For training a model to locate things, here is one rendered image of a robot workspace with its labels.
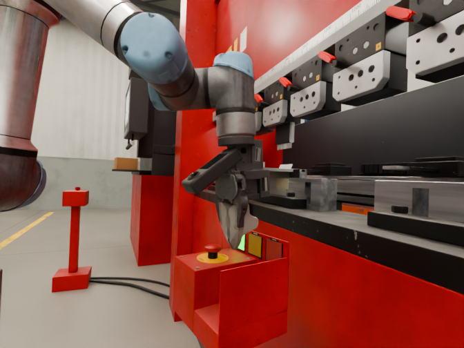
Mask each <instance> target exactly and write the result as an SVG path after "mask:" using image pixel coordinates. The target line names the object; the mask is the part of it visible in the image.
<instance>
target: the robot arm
mask: <svg viewBox="0 0 464 348"><path fill-rule="evenodd" d="M64 19H67V20H69V21H70V22H72V23H73V24H75V25H76V26H77V27H78V28H79V29H81V30H82V31H83V32H85V33H86V34H87V35H88V36H90V37H91V38H92V39H94V40H95V41H96V42H97V43H99V44H100V45H101V46H103V47H104V48H105V49H107V50H108V51H109V52H111V53H112V54H113V55H114V56H116V57H117V58H118V59H119V60H120V61H121V62H123V63H124V64H125V65H127V66H128V67H129V68H130V69H131V70H133V71H134V72H136V73H137V74H138V75H139V76H140V77H142V78H143V79H144V80H146V81H147V82H148V93H149V96H150V99H151V101H152V103H153V106H154V107H155V108H156V109H158V110H169V111H172V112H175V111H178V110H199V109H212V108H215V114H216V124H217V137H219V139H218V146H227V149H225V150H223V151H222V152H221V153H220V154H218V155H216V156H215V157H214V158H213V159H211V160H210V161H209V162H207V163H206V164H205V165H204V166H202V167H201V168H199V169H197V170H196V171H195V172H192V173H191V174H190V175H189V176H188V177H187V178H186V179H185V180H183V181H182V186H183V187H184V189H185V190H186V192H188V193H194V194H199V193H201V192H202V191H203V190H204V189H205V188H206V187H208V186H209V185H210V184H212V183H213V182H214V181H215V206H216V210H217V215H218V218H219V222H220V224H221V227H222V230H223V232H224V235H225V238H226V240H227V242H228V243H229V245H230V247H231V248H232V249H234V250H237V249H238V247H239V245H240V243H241V240H242V236H243V235H245V234H247V233H248V232H250V231H252V230H254V229H256V228H257V226H258V219H257V217H254V216H252V215H251V214H250V210H249V204H248V200H254V199H259V197H269V196H270V185H269V170H264V169H263V151H262V140H256V139H255V138H254V136H255V135H256V132H255V98H254V83H255V79H254V76H253V62H252V60H251V58H250V56H248V55H247V54H245V53H243V52H238V51H228V52H226V53H221V54H219V55H218V56H216V57H215V59H214V64H213V67H210V68H194V67H193V64H192V62H191V60H190V57H189V55H188V53H187V49H186V45H185V43H184V40H183V38H182V36H181V35H180V33H179V32H178V31H177V30H176V28H175V26H174V25H173V24H172V23H171V22H170V21H169V20H168V19H167V18H166V17H164V16H162V15H160V14H155V13H149V12H143V11H142V10H141V9H139V8H138V7H137V6H136V5H134V4H133V3H132V2H130V1H129V0H0V212H5V211H11V210H14V209H17V208H21V207H24V206H27V205H29V204H31V203H32V202H34V201H35V200H36V199H37V198H38V197H39V196H40V195H41V194H42V192H43V190H44V188H45V185H46V178H47V177H46V170H45V169H44V168H43V164H42V163H41V162H40V161H38V160H37V153H38V149H37V148H36V147H35V146H34V145H33V143H32V142H31V135H32V127H33V123H34V118H35V111H36V106H37V98H38V94H39V86H40V81H41V74H42V69H43V64H44V56H45V51H46V44H47V39H48V31H49V30H50V29H52V28H56V27H57V26H58V25H59V22H60V21H63V20H64ZM265 177H267V191H265V180H264V178H265ZM229 200H230V201H229Z"/></svg>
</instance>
